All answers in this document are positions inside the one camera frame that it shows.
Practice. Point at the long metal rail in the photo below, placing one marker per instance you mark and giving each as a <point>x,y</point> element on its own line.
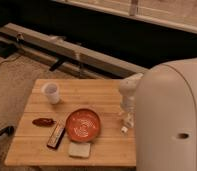
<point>74,51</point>

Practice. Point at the dark red chili pepper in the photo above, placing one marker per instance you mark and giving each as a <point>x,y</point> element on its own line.
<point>43,122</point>

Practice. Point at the white bottle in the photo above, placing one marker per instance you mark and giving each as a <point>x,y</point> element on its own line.
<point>127,123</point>

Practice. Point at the pale sponge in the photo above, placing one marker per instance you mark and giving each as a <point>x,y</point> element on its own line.
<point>81,150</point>

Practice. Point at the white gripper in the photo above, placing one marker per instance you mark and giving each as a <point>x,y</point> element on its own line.
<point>127,106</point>

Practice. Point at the black leg at left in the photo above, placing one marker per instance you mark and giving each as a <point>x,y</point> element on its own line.
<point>9,130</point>

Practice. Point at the orange bowl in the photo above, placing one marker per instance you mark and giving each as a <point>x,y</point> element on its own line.
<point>83,125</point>

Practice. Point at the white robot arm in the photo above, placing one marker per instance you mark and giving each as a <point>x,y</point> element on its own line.
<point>161,105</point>

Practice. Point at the white plastic cup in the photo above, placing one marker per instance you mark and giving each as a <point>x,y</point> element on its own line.
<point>51,91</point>

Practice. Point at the black device on floor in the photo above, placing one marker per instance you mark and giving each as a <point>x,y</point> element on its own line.
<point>7,49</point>

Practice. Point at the dark snack bar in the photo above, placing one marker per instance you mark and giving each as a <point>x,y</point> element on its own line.
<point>56,136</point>

